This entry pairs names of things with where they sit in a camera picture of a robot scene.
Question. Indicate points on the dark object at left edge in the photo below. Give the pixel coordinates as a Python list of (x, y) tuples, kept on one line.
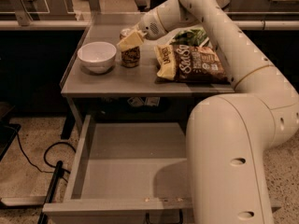
[(8, 131)]

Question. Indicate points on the black floor bar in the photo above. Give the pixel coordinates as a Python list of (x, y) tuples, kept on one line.
[(43, 219)]

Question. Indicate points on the white horizontal rail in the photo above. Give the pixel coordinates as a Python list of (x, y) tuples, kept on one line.
[(44, 25)]

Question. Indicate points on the brown yellow chip bag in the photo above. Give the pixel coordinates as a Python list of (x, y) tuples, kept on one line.
[(182, 63)]

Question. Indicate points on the white ceramic bowl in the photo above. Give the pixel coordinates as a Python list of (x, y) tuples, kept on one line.
[(97, 57)]

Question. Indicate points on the grey counter cabinet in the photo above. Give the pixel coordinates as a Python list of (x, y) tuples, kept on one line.
[(140, 81)]

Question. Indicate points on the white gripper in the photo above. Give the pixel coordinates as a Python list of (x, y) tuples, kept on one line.
[(149, 23)]

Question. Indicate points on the black drawer handle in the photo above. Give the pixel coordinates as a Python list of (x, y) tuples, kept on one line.
[(176, 218)]

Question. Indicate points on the orange soda can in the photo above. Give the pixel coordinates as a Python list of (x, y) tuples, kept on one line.
[(131, 57)]

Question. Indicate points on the green snack bag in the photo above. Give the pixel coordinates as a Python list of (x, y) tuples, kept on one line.
[(195, 37)]

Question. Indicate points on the grey open drawer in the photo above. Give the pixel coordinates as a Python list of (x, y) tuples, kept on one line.
[(122, 171)]

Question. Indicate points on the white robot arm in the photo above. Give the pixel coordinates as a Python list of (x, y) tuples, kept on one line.
[(228, 134)]

